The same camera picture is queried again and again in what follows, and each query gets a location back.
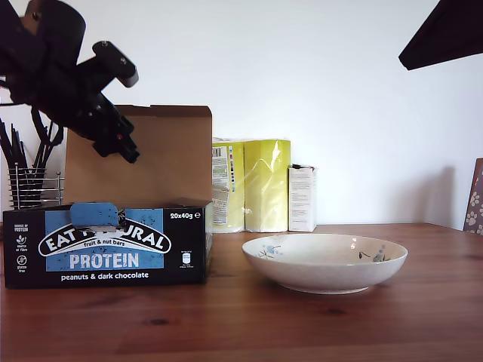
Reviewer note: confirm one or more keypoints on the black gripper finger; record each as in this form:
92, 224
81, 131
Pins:
103, 149
131, 152

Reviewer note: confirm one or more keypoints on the black snack bar carton box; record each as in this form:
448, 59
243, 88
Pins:
113, 271

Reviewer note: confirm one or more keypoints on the small white carton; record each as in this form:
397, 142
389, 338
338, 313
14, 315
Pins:
301, 200

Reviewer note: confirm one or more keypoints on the black stick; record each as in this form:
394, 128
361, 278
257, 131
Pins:
16, 147
40, 156
48, 152
8, 145
25, 156

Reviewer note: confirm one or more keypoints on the yellow paper towel pack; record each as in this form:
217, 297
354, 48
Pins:
260, 181

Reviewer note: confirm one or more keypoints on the white floral ceramic bowl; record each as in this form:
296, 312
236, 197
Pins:
324, 271

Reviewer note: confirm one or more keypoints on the paw print chair back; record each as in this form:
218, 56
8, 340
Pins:
474, 203

